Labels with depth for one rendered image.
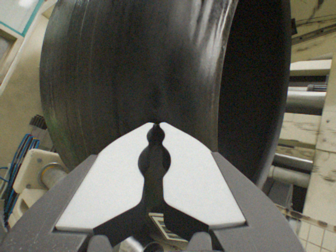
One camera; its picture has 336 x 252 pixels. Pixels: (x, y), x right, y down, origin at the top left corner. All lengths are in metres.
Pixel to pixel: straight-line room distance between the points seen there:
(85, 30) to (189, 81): 0.12
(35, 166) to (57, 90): 0.28
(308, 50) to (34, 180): 0.94
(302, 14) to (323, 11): 0.06
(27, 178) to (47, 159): 0.05
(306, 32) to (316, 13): 0.06
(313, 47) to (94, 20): 0.78
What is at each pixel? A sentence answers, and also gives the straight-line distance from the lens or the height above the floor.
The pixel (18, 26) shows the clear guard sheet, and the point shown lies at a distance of 0.93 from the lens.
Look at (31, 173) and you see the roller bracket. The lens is 0.52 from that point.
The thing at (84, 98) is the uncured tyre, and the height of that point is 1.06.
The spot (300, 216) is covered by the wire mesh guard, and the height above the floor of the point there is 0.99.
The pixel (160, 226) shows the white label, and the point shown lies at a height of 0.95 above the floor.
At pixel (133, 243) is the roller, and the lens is 0.27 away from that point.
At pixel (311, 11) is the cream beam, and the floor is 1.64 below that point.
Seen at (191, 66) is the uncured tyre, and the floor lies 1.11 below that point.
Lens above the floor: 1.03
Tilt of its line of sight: 9 degrees up
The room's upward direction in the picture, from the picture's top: 19 degrees clockwise
